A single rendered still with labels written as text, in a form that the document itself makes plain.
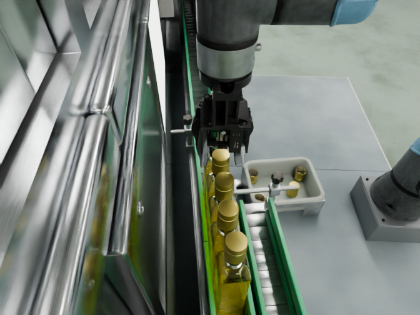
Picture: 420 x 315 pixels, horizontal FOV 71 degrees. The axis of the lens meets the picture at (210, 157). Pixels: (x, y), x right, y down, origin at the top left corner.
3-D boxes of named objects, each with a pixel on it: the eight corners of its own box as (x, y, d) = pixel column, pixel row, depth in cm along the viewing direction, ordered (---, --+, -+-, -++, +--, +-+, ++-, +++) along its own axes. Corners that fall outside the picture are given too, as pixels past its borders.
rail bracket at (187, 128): (172, 145, 97) (168, 113, 87) (194, 144, 97) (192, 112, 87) (173, 154, 94) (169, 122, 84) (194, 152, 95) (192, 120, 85)
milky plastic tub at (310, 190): (240, 177, 103) (242, 160, 97) (302, 172, 105) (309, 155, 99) (249, 220, 92) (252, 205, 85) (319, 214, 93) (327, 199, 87)
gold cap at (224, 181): (213, 186, 56) (213, 171, 52) (231, 185, 56) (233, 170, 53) (215, 202, 53) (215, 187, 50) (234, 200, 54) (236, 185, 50)
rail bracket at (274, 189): (230, 202, 81) (232, 174, 72) (290, 197, 82) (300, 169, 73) (231, 212, 79) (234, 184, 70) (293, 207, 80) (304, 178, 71)
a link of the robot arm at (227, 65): (197, 22, 39) (259, 22, 39) (197, 55, 42) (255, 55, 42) (195, 51, 34) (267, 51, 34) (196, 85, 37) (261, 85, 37)
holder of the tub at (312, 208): (225, 179, 103) (226, 165, 98) (302, 173, 105) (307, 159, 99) (232, 222, 92) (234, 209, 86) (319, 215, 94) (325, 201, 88)
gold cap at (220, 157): (211, 162, 60) (211, 147, 56) (229, 162, 60) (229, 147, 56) (211, 176, 57) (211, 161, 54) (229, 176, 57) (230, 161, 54)
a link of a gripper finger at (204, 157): (189, 182, 52) (199, 146, 46) (190, 157, 56) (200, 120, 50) (206, 184, 53) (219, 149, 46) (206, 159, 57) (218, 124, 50)
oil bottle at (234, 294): (213, 289, 66) (214, 245, 50) (238, 285, 67) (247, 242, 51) (216, 316, 62) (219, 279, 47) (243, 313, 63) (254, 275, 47)
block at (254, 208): (235, 215, 86) (236, 202, 81) (267, 212, 87) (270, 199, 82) (237, 226, 84) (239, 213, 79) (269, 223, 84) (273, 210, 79)
